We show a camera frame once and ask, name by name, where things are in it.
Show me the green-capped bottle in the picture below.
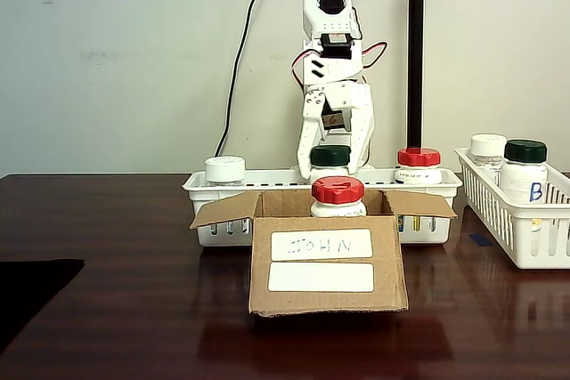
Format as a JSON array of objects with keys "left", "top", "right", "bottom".
[{"left": 308, "top": 144, "right": 353, "bottom": 182}]

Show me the cardboard box with white labels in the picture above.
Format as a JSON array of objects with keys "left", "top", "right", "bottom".
[{"left": 190, "top": 188, "right": 459, "bottom": 318}]

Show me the green-capped bottle basket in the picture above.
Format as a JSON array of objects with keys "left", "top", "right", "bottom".
[{"left": 498, "top": 138, "right": 550, "bottom": 207}]

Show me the black vertical pole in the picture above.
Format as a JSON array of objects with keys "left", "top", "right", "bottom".
[{"left": 407, "top": 0, "right": 429, "bottom": 150}]

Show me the black mat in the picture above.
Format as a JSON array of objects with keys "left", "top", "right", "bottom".
[{"left": 0, "top": 258, "right": 86, "bottom": 354}]

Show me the black cable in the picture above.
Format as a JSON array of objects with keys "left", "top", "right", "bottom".
[{"left": 215, "top": 0, "right": 275, "bottom": 158}]

